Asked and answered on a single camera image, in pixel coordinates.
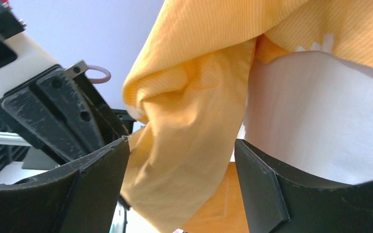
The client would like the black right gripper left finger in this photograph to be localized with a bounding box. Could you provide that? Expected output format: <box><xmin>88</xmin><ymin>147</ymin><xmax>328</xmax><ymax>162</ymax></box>
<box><xmin>0</xmin><ymin>137</ymin><xmax>130</xmax><ymax>233</ymax></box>

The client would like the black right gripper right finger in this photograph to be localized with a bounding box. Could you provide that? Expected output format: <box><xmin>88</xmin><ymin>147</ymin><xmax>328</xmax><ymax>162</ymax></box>
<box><xmin>235</xmin><ymin>139</ymin><xmax>373</xmax><ymax>233</ymax></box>

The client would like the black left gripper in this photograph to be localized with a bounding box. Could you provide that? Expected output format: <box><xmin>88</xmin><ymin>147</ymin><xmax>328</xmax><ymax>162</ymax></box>
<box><xmin>0</xmin><ymin>66</ymin><xmax>128</xmax><ymax>164</ymax></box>

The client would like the yellow pillowcase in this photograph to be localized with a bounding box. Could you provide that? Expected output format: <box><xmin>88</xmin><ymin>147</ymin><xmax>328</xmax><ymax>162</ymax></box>
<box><xmin>121</xmin><ymin>0</ymin><xmax>373</xmax><ymax>233</ymax></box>

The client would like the white pillow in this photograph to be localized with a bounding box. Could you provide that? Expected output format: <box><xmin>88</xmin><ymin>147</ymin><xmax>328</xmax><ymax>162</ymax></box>
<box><xmin>243</xmin><ymin>33</ymin><xmax>373</xmax><ymax>184</ymax></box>

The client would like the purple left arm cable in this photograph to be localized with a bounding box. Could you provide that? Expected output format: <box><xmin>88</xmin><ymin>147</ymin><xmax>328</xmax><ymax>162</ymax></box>
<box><xmin>85</xmin><ymin>65</ymin><xmax>112</xmax><ymax>84</ymax></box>

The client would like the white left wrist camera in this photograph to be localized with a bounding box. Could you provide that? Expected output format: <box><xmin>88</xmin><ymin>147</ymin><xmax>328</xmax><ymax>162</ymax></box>
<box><xmin>0</xmin><ymin>0</ymin><xmax>62</xmax><ymax>104</ymax></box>

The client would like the aluminium table edge rail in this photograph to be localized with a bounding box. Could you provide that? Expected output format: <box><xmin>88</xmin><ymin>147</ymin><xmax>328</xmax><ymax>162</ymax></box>
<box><xmin>0</xmin><ymin>132</ymin><xmax>32</xmax><ymax>147</ymax></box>

